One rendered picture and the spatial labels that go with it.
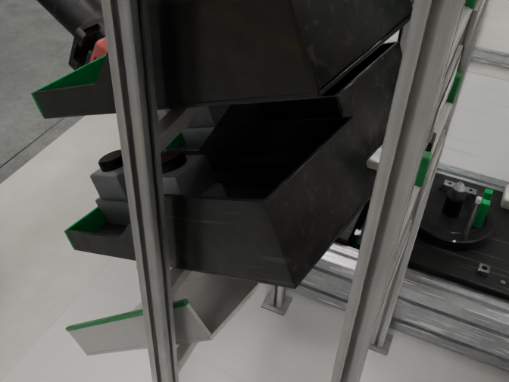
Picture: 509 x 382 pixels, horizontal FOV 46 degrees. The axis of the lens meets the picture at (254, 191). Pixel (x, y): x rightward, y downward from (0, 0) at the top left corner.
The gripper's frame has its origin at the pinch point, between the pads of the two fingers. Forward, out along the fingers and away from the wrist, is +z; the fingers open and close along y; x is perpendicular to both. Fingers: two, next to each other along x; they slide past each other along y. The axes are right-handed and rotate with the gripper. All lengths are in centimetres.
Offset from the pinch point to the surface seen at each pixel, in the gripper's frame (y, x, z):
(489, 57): 112, 27, 30
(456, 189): 32, 5, 38
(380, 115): 0.2, -19.3, 23.3
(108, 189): -16.9, -3.3, 9.0
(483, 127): 81, 25, 39
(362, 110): -2.7, -20.5, 21.9
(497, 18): 144, 32, 24
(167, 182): -16.8, -11.3, 14.0
